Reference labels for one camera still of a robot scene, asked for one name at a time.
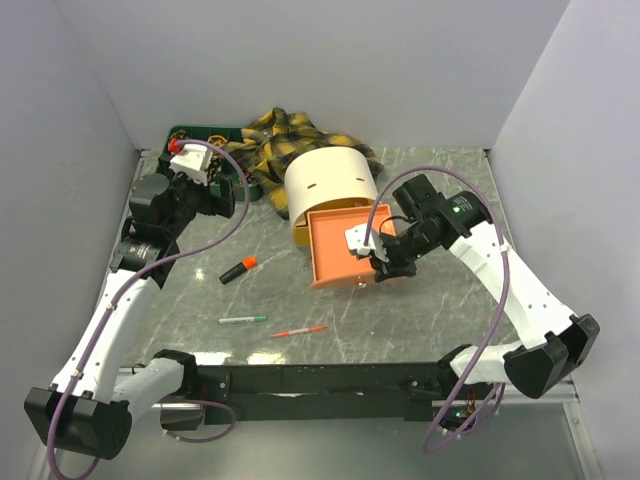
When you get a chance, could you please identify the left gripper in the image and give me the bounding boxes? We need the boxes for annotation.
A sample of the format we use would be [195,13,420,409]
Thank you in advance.
[159,154,238,238]

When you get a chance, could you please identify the black orange highlighter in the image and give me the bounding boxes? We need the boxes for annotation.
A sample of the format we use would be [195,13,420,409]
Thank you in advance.
[219,256,257,285]

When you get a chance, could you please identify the round cream drawer organizer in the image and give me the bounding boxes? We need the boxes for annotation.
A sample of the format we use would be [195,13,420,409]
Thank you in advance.
[284,147,378,290]

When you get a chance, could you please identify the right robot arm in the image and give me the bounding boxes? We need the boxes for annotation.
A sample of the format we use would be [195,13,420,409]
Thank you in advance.
[345,174,600,399]

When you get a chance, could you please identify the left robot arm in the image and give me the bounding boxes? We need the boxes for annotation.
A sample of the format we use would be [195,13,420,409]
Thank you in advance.
[24,173,235,460]

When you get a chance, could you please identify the black floral rolled tie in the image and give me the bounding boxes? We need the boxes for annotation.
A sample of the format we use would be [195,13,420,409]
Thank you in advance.
[207,156,224,184]

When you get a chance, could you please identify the tan rolled item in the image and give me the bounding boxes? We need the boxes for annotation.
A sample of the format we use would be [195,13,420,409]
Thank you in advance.
[208,135,228,147]

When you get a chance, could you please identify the green compartment tray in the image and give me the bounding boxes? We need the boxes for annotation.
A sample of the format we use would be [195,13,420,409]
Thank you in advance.
[167,124,263,204]

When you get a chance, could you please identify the brown patterned rolled tie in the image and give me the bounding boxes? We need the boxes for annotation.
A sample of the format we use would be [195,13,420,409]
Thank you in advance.
[171,130,189,141]

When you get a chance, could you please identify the yellow plaid cloth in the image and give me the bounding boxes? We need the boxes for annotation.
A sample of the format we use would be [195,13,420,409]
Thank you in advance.
[224,107,383,220]

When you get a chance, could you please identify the green capped white pen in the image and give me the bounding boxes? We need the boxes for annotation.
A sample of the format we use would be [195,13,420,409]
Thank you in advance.
[217,315,268,325]

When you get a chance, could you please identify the orange pencil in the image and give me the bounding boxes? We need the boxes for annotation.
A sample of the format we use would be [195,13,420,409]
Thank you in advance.
[269,325,327,338]

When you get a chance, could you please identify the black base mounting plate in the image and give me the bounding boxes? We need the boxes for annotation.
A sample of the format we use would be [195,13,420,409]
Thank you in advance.
[172,362,456,422]

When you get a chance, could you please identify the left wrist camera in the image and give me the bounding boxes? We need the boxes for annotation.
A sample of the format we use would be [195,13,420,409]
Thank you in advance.
[168,139,212,185]

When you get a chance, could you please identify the aluminium rail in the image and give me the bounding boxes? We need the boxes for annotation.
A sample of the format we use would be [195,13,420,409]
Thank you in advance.
[53,364,580,409]

